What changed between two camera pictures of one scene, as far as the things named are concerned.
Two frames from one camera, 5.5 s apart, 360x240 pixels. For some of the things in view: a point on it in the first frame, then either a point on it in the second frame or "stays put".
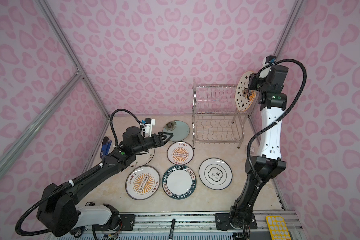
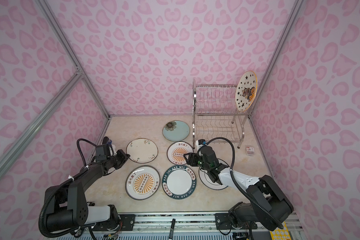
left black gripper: x=161 y=142 → x=124 y=156
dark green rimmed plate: x=179 y=182 stays put
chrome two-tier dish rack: x=215 y=118 stays put
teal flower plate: x=180 y=130 stays put
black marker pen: x=172 y=228 stays put
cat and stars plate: x=244 y=97 stays put
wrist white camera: x=269 y=60 → x=199 y=143
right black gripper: x=253 y=81 → x=192 y=158
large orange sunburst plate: x=142 y=182 stays put
